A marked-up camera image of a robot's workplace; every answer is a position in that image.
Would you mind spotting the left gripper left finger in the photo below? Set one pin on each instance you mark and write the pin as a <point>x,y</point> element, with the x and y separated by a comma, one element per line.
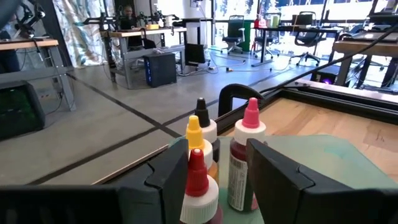
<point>149,205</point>

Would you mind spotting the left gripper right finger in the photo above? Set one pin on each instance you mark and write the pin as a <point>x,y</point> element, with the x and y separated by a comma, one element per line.
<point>295,202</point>

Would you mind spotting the red-capped food coloring bottle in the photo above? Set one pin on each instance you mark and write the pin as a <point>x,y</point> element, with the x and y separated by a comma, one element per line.
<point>199,186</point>

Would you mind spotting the pink-capped food coloring bottle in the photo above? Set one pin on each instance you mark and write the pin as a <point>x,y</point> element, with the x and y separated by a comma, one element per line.
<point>239,168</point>

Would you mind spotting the yellow-capped orange food coloring bottle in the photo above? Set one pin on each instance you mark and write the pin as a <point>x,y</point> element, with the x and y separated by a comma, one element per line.
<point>195,133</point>

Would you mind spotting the black-capped food coloring bottle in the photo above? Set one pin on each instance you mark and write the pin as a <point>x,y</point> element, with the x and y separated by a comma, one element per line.
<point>202,115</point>

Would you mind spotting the green translucent plastic bin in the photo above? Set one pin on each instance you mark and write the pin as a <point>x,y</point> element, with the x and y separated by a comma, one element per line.
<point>311,158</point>

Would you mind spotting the black computer tower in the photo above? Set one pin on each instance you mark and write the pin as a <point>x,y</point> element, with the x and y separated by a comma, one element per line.
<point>160,70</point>

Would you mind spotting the black equipment case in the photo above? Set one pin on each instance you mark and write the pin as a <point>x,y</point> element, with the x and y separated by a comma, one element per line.
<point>18,109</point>

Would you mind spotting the black office chair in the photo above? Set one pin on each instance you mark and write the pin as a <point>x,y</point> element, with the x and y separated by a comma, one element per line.
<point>308,37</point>
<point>234,31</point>

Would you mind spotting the green trash bin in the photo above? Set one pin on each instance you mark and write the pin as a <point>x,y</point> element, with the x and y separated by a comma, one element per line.
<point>247,37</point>

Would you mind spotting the black office desk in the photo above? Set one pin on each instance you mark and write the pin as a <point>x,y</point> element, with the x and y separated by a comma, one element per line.
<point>295,30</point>

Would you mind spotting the wooden-top grey desk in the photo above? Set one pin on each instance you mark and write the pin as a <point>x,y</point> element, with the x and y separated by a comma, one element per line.
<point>146,32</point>

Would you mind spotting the grey work table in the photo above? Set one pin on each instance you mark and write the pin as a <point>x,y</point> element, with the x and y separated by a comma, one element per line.
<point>31,74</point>

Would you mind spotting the patterned curtain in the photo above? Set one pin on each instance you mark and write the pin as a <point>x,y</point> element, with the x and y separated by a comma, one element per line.
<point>84,31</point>

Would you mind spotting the person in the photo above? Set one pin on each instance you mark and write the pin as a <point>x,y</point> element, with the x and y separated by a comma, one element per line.
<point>129,18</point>

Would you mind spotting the black aluminium table frame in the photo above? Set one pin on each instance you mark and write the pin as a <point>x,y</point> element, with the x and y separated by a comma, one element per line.
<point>326,99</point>

